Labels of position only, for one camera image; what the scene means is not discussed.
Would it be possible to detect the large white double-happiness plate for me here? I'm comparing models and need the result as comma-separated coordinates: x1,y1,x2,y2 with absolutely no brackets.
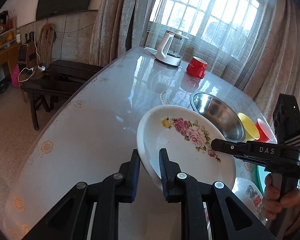
232,177,267,225

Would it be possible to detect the yellow plastic bowl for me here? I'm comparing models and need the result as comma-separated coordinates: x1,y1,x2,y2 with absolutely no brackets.
237,113,260,141

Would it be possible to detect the beige curtain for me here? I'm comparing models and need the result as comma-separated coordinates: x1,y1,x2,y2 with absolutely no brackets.
89,0,155,67
236,0,300,122

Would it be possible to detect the right beige curtain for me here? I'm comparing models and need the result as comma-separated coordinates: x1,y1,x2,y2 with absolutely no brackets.
236,0,300,122

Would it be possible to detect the dark wooden bench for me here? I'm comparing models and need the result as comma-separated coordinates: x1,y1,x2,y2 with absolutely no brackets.
20,60,102,131

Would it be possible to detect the bamboo chair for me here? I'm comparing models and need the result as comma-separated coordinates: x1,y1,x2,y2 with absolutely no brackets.
37,23,56,67

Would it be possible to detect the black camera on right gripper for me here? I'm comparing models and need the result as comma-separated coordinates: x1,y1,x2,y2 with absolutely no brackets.
273,93,300,148

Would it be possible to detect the teal plate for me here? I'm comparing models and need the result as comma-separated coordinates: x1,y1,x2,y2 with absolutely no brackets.
257,165,269,195

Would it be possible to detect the small white rose plate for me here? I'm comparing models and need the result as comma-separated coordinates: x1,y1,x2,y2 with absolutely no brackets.
136,105,236,189

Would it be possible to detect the white glass electric kettle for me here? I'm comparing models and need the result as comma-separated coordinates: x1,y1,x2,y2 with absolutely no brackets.
155,30,189,67

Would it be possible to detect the steel mixing bowl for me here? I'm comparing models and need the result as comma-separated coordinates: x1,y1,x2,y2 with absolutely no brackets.
190,92,245,142

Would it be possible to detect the red mug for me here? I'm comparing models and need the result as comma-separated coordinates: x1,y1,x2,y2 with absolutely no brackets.
186,56,208,79

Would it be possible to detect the red plastic bowl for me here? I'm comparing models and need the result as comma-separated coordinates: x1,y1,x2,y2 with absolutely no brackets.
255,118,274,142

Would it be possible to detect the left beige curtain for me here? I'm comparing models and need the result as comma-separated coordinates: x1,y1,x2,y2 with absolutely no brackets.
89,0,155,67

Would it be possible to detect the wooden cabinet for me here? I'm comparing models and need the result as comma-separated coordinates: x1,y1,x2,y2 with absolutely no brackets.
0,27,20,91

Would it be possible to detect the person's right hand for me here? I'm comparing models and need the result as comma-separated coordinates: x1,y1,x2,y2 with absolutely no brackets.
262,173,300,222

